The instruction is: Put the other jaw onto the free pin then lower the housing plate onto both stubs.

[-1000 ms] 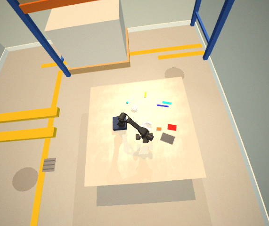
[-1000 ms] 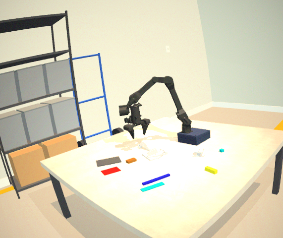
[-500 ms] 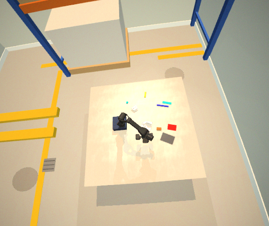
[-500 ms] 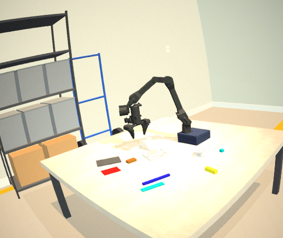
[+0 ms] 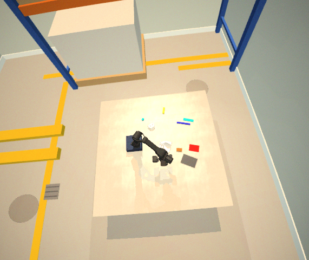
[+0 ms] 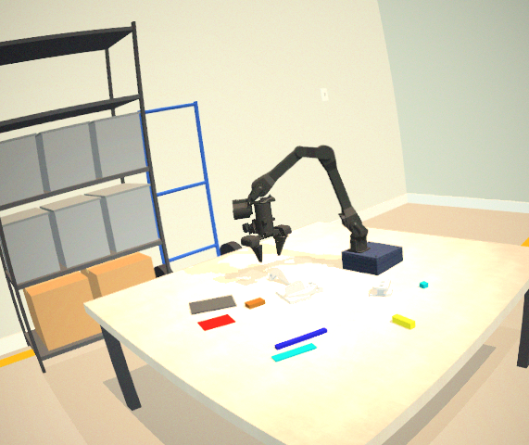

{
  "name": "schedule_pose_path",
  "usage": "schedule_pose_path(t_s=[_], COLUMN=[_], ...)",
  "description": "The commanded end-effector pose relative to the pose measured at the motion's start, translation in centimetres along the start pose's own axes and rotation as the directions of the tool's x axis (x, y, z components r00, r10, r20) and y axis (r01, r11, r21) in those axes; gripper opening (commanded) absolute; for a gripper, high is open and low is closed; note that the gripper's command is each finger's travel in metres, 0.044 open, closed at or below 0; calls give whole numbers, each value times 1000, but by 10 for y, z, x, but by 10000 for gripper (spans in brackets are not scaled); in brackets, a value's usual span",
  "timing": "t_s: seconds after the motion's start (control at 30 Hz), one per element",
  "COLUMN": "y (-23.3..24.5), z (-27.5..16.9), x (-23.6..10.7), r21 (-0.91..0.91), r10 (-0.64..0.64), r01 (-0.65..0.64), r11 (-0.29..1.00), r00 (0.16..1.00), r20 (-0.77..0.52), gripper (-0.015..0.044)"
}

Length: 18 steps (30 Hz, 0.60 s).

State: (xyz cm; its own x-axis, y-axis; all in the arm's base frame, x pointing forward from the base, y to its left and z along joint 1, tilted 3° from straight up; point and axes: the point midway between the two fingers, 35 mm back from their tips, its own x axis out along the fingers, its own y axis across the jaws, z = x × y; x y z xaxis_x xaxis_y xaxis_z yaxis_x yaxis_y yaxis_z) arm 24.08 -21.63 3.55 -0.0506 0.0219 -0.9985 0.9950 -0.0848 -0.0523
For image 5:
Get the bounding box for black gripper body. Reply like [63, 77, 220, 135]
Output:
[152, 154, 172, 163]

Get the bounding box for red flat rectangular plate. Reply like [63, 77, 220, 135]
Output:
[189, 144, 199, 152]

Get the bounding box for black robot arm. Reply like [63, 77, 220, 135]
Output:
[131, 131, 174, 166]

